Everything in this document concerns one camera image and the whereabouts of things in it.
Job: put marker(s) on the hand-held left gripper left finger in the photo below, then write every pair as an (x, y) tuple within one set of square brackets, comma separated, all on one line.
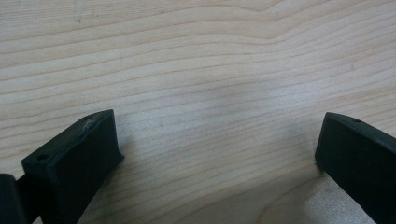
[(71, 168)]

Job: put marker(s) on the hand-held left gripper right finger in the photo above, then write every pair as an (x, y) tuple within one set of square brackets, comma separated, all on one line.
[(358, 161)]

